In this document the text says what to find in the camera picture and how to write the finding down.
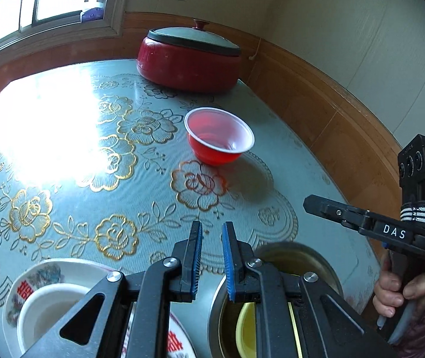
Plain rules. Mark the white plate with dragon print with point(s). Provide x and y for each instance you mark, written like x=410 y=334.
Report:
x=45 y=276

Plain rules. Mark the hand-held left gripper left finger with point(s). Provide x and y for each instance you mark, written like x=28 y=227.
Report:
x=197 y=257

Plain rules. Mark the grey pot lid red knob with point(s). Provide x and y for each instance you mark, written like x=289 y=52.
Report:
x=194 y=37

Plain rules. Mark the red plastic bowl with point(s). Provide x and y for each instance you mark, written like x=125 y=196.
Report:
x=220 y=141

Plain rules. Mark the person's right hand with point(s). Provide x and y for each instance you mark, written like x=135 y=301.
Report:
x=387 y=294

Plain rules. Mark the purple bag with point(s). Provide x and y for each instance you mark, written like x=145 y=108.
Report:
x=92 y=13

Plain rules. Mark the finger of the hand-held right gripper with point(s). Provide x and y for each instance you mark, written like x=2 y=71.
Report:
x=331 y=210

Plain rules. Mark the red cooking pot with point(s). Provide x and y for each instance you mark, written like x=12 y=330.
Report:
x=186 y=67

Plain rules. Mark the floral lace tablecloth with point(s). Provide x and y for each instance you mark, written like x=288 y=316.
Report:
x=104 y=156

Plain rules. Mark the stainless steel bowl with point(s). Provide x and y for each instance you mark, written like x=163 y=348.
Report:
x=316 y=264

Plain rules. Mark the window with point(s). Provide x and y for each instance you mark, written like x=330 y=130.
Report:
x=30 y=3

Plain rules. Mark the white plate with rose print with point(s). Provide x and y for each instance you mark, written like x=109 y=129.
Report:
x=48 y=313

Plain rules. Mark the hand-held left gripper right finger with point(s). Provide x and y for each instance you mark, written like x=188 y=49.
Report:
x=229 y=264

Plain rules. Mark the yellow plastic bowl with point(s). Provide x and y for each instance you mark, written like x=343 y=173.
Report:
x=246 y=332

